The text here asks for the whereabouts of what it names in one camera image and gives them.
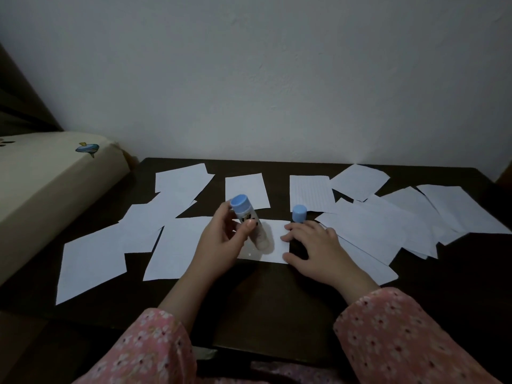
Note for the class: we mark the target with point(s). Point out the person's right hand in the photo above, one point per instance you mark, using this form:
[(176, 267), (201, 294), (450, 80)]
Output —
[(324, 255)]

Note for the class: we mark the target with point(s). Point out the person's left hand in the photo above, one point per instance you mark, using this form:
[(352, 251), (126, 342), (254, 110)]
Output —
[(218, 251)]

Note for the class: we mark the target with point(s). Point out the white panda print glue stick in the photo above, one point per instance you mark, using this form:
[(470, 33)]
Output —
[(244, 211)]

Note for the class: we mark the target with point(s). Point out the blue glue stick cap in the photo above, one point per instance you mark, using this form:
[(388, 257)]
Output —
[(299, 213)]

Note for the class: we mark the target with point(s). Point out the white paper sheets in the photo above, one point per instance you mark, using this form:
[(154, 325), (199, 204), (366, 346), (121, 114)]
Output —
[(184, 183)]

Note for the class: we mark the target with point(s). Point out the person's left forearm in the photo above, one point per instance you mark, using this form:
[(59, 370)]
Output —
[(176, 307)]

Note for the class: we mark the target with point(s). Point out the person's right forearm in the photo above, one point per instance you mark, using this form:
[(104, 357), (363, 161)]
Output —
[(400, 339)]

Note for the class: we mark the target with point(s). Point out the beige mattress with whale print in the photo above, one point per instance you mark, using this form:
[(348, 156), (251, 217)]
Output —
[(48, 195)]

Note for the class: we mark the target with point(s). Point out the brown wooden furniture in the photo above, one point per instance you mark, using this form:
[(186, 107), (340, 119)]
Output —
[(507, 177)]

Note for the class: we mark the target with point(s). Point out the dark brown curtain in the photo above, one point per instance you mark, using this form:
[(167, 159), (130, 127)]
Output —
[(20, 111)]

